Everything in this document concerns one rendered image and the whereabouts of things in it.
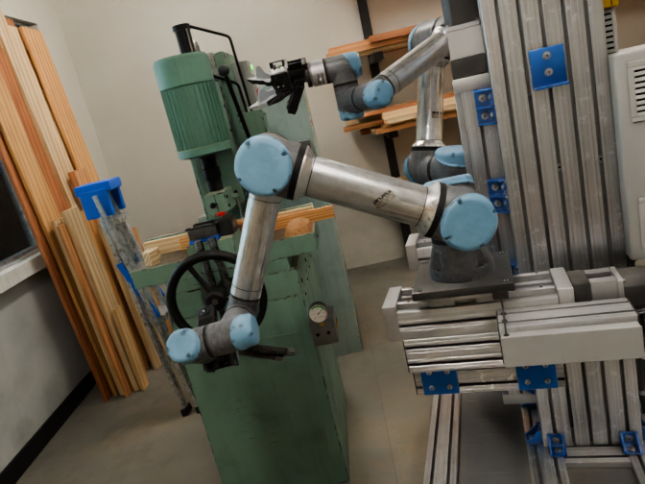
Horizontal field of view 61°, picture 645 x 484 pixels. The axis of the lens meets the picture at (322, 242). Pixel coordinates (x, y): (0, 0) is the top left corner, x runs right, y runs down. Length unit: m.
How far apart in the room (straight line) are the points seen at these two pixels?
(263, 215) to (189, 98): 0.63
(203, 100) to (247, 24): 2.38
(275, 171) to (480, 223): 0.41
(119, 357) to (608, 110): 2.62
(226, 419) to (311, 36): 2.85
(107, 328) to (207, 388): 1.33
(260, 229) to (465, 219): 0.46
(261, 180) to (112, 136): 3.33
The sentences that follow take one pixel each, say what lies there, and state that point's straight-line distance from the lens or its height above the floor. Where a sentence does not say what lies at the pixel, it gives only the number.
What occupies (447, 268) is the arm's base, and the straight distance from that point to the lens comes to 1.27.
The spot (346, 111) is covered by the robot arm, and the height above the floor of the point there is 1.23.
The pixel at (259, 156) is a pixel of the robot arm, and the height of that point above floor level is 1.20.
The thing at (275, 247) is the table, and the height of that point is 0.88.
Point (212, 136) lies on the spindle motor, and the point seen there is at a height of 1.25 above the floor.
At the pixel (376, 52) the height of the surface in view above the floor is 1.50.
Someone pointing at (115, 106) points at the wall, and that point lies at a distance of 4.32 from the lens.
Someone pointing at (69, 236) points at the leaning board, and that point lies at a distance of 3.05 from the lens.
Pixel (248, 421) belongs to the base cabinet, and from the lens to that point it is 1.96.
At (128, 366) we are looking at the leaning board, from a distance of 3.20.
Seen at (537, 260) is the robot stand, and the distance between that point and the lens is 1.47.
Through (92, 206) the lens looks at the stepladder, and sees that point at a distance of 2.58.
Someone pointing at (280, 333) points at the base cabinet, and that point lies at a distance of 1.79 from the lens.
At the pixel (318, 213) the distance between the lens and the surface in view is 1.82.
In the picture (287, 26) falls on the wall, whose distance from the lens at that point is 4.09.
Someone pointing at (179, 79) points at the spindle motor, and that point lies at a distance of 1.77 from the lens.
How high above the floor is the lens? 1.27
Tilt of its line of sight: 14 degrees down
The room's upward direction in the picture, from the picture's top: 13 degrees counter-clockwise
